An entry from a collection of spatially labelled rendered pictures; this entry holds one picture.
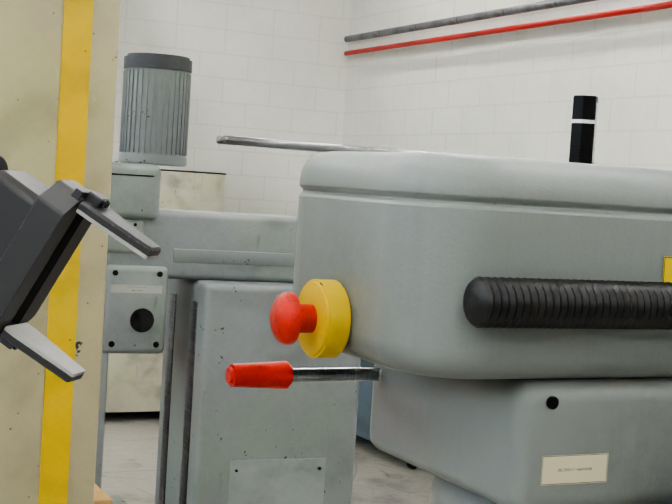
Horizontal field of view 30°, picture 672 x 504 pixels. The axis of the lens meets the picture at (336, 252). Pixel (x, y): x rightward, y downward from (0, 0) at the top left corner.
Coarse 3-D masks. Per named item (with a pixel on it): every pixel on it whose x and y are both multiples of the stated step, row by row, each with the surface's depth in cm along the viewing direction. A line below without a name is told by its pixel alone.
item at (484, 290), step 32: (480, 288) 83; (512, 288) 84; (544, 288) 85; (576, 288) 86; (608, 288) 88; (640, 288) 89; (480, 320) 83; (512, 320) 84; (544, 320) 85; (576, 320) 86; (608, 320) 87; (640, 320) 88
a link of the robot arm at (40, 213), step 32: (0, 160) 91; (0, 192) 88; (32, 192) 88; (64, 192) 87; (0, 224) 88; (32, 224) 87; (64, 224) 87; (0, 256) 88; (32, 256) 87; (64, 256) 91; (0, 288) 88; (32, 288) 91; (0, 320) 88
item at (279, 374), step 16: (240, 368) 103; (256, 368) 104; (272, 368) 104; (288, 368) 105; (304, 368) 106; (320, 368) 107; (336, 368) 108; (352, 368) 108; (368, 368) 109; (240, 384) 103; (256, 384) 104; (272, 384) 104; (288, 384) 105
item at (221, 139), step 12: (228, 144) 103; (240, 144) 102; (252, 144) 103; (264, 144) 103; (276, 144) 104; (288, 144) 104; (300, 144) 105; (312, 144) 105; (324, 144) 106; (336, 144) 106
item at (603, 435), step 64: (384, 384) 109; (448, 384) 99; (512, 384) 92; (576, 384) 93; (640, 384) 95; (384, 448) 109; (448, 448) 99; (512, 448) 91; (576, 448) 92; (640, 448) 95
